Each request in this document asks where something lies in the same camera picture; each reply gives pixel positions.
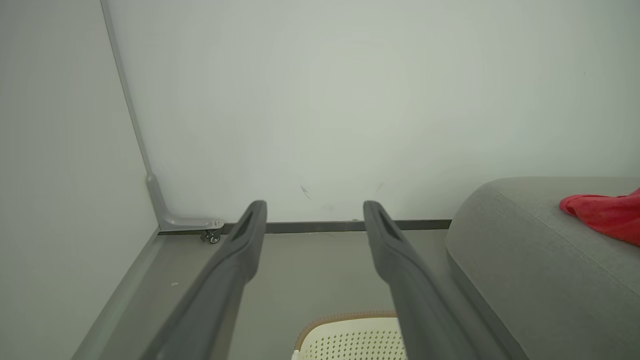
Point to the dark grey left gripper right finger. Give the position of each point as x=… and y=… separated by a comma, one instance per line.
x=415, y=300

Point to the black baseboard strip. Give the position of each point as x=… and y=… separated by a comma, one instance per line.
x=315, y=226

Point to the white perforated laundry basket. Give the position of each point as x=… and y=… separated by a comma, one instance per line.
x=350, y=340

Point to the small black caster wheel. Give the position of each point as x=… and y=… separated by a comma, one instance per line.
x=212, y=237

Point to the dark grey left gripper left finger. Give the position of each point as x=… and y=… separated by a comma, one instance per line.
x=220, y=290

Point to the grey partition bottom rail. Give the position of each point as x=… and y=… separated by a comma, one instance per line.
x=117, y=300

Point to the grey fabric sofa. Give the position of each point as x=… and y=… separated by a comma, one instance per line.
x=540, y=280

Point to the large red white-striped garment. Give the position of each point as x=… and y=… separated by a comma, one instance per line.
x=607, y=215

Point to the grey metal corner bracket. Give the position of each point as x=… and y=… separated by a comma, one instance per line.
x=172, y=220

